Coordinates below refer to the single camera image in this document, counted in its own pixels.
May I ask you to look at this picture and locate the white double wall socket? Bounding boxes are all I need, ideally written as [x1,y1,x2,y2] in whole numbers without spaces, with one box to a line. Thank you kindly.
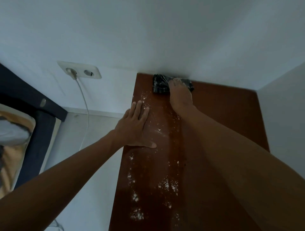
[57,61,102,80]

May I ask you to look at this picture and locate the white power cable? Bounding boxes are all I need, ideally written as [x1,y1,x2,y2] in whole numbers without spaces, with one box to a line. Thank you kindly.
[75,78,90,152]

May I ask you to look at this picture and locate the white powder spill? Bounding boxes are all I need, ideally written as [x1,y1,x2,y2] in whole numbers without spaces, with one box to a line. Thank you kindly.
[126,92,181,222]

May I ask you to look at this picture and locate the patterned pillow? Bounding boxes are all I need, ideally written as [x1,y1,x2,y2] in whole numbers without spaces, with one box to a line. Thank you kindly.
[0,103,36,200]

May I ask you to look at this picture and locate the dark blue bed frame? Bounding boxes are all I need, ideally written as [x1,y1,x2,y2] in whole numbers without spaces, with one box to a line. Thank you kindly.
[0,63,68,191]

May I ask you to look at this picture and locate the white power plug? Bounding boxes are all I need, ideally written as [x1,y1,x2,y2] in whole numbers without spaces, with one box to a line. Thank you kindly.
[66,68,78,80]

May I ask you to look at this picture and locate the person's left hand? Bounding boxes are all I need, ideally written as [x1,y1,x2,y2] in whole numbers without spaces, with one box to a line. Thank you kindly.
[114,101,157,149]

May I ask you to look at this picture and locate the dark cleaning cloth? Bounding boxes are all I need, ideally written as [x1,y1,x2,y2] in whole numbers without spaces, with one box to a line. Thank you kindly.
[152,74,194,94]

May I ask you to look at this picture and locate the person's right hand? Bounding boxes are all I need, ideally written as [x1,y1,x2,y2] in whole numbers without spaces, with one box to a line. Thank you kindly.
[168,78,196,116]

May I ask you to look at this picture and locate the thin grey cable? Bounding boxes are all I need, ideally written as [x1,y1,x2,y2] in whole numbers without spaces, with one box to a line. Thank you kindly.
[45,218,65,231]

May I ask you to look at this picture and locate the person's right forearm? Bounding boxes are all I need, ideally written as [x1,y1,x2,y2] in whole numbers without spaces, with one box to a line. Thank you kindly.
[177,107,305,231]

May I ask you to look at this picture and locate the person's left forearm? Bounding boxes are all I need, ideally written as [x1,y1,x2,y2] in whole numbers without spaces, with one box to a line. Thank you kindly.
[0,130,124,231]

